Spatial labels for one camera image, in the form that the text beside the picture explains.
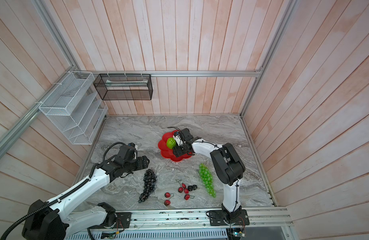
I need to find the green custard apple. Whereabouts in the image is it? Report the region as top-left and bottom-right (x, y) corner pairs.
(166, 137), (177, 150)

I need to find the black grape bunch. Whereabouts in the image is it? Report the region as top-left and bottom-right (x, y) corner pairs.
(138, 169), (157, 203)

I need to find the green grape bunch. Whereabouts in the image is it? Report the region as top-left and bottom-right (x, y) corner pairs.
(198, 164), (216, 198)

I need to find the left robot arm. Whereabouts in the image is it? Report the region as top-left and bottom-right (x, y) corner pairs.
(1, 142), (150, 240)

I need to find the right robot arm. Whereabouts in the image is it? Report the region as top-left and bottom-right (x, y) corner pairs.
(173, 128), (245, 221)

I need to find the red flower-shaped fruit bowl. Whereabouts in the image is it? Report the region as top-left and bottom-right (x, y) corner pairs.
(158, 130), (191, 163)

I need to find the red cherry cluster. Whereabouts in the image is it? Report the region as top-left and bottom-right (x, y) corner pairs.
(176, 179), (194, 201)

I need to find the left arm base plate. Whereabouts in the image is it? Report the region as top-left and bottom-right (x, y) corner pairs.
(90, 212), (132, 230)

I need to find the black wire mesh basket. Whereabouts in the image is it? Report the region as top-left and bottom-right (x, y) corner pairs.
(93, 73), (153, 101)

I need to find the white wire mesh shelf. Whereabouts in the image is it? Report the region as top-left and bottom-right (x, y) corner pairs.
(39, 72), (108, 145)

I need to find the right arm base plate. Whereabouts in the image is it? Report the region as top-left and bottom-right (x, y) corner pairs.
(206, 208), (250, 227)

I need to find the aluminium frame bar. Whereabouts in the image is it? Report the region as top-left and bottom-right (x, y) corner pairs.
(92, 70), (261, 78)

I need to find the aluminium mounting rail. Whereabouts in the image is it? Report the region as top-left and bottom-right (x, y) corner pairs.
(44, 206), (294, 233)

